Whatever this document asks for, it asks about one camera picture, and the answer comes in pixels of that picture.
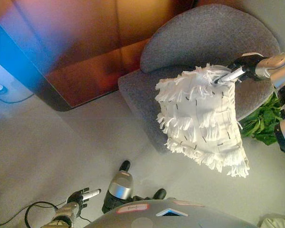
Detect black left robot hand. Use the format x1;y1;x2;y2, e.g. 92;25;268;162
66;187;102;210

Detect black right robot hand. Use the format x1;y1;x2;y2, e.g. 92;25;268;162
213;53;268;85

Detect white fringed throw pillow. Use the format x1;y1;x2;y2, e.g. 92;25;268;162
155;62;251;179

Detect silver left robot leg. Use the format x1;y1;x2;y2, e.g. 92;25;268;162
101;170;135;214

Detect grey fabric armchair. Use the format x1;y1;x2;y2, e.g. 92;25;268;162
117;3;281;153

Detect black left robot foot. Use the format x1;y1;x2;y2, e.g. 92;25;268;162
118;160;131;172

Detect black robot foot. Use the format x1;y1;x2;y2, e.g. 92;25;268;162
118;160;131;172
152;188;167;199

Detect green leafy potted plant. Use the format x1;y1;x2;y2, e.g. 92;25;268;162
238;92;283;146

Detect black right robot foot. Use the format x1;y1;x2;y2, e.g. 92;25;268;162
152;188;167;199

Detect grey robot torso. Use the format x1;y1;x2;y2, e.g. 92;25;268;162
85;198;260;228

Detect reddish brown wooden desk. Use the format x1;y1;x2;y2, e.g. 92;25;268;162
0;0;198;113

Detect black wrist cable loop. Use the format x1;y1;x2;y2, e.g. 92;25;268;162
24;200;70;228

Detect black floor cable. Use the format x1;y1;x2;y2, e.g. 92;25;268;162
0;206;29;227

